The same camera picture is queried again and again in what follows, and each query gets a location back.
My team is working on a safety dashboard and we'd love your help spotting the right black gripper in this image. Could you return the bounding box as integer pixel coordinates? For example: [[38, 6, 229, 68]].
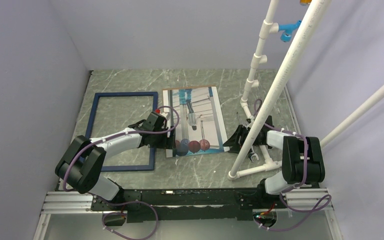
[[223, 124, 263, 155]]

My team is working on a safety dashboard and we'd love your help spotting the blue picture frame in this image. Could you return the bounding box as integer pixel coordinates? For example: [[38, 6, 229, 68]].
[[85, 91, 159, 172]]

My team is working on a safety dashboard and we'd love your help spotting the photo of woman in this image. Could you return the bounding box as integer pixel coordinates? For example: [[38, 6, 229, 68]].
[[162, 87, 229, 158]]

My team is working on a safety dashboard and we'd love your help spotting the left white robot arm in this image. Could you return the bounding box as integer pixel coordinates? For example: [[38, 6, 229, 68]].
[[55, 111, 176, 210]]

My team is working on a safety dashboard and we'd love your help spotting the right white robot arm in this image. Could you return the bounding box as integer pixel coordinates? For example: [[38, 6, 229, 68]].
[[235, 116, 326, 208]]

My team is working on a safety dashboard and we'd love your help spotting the silver 24mm wrench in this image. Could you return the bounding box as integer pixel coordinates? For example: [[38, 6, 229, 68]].
[[247, 147, 260, 163]]

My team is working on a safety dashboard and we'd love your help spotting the white PVC pipe structure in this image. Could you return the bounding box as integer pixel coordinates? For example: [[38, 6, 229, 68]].
[[227, 0, 332, 181]]

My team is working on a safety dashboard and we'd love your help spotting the blue pipe valve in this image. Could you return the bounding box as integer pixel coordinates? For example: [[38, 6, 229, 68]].
[[278, 20, 302, 43]]

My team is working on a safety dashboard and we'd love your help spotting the orange pipe fitting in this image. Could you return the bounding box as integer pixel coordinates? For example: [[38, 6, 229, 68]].
[[299, 0, 312, 6]]

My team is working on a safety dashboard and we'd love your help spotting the white diagonal pole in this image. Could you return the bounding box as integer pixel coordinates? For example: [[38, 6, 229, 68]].
[[320, 84, 384, 149]]

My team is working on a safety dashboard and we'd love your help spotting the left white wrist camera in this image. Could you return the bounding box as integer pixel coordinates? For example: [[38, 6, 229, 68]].
[[154, 109, 171, 122]]

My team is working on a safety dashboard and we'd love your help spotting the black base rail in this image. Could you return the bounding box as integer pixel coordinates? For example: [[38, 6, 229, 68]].
[[90, 186, 285, 223]]

